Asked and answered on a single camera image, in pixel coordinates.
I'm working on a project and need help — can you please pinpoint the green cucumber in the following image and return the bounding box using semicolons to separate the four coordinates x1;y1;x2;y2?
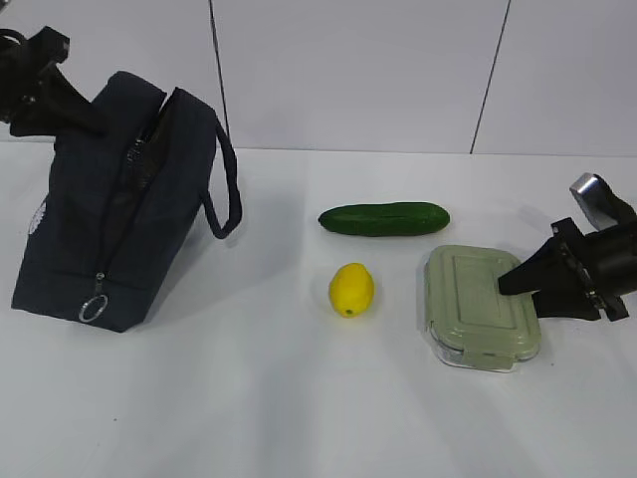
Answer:
318;202;451;237

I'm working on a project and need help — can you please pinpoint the navy blue lunch bag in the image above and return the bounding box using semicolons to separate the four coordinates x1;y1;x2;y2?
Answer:
11;72;243;333

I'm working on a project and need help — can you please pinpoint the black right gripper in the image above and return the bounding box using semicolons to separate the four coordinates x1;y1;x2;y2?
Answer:
499;218;636;322

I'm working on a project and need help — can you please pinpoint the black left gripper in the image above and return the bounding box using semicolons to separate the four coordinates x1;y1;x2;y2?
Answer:
1;26;108;137

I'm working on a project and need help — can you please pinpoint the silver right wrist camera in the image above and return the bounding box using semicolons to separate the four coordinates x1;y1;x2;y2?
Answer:
569;172;621;231

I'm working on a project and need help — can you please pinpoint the yellow lemon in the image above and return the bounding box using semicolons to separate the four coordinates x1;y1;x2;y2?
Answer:
328;263;375;318

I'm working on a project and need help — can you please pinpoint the green lidded glass container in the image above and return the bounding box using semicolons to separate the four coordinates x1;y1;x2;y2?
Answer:
421;245;541;372

